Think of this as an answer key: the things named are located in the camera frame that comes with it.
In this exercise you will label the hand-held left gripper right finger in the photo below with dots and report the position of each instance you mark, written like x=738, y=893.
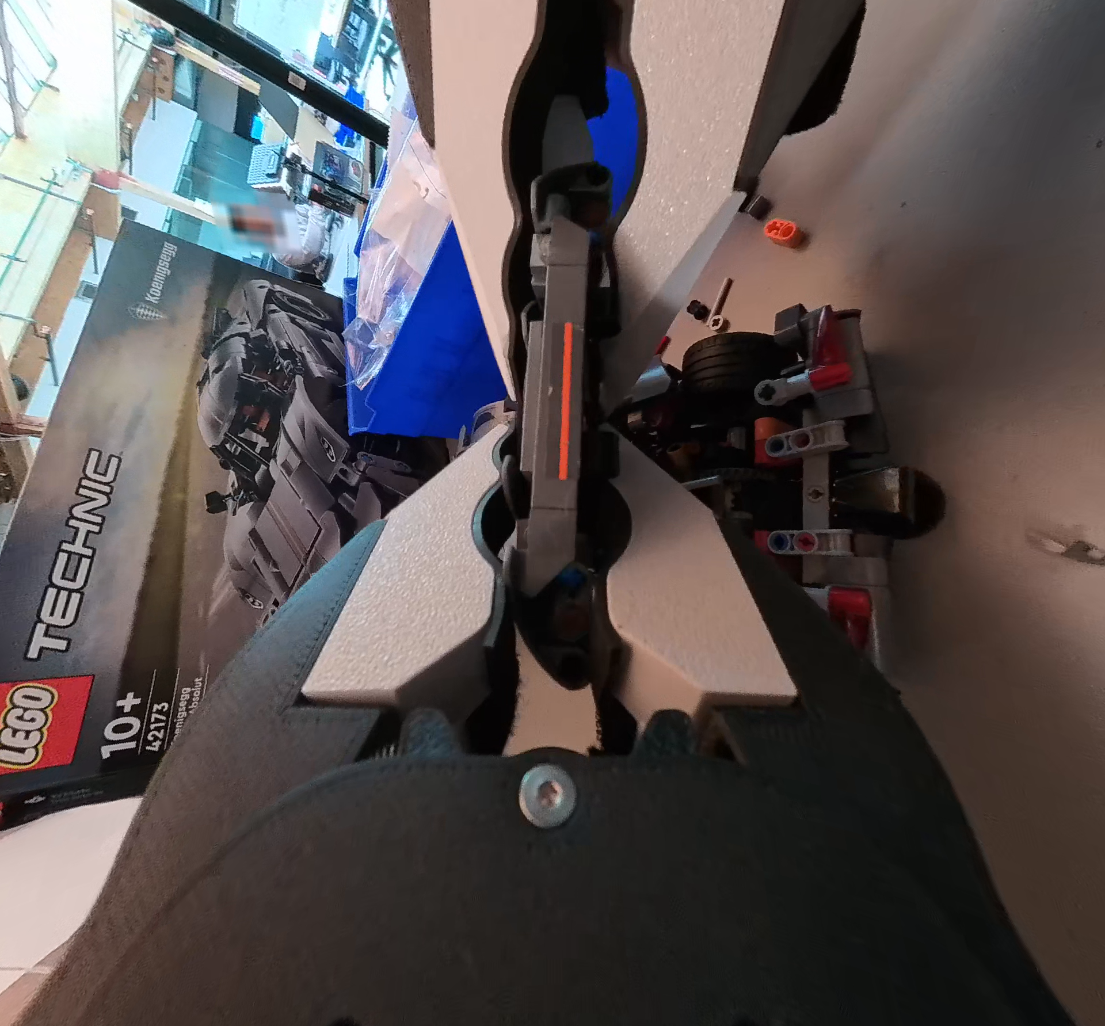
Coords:
x=691, y=603

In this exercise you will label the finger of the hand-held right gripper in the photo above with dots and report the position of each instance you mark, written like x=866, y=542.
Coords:
x=466, y=51
x=708, y=94

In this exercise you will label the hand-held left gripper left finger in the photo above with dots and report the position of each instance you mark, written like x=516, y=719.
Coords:
x=406, y=603

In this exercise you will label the grey toy brick car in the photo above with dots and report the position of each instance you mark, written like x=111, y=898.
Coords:
x=557, y=370

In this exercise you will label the small black brick piece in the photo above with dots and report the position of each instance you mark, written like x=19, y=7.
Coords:
x=758, y=204

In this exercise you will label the orange two-hole brick piece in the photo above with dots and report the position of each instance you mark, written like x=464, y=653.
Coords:
x=784, y=230

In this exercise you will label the clear plastic bags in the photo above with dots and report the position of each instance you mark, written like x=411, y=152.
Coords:
x=406, y=215

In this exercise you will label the blue plastic bin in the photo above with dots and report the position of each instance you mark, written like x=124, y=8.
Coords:
x=432, y=370

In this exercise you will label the black metal bar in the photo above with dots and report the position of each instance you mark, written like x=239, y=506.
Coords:
x=216, y=33

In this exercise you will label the cardboard toy car box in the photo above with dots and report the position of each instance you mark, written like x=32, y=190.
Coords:
x=129, y=482

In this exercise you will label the small grey brick piece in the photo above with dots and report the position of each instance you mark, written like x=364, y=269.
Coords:
x=1070, y=544

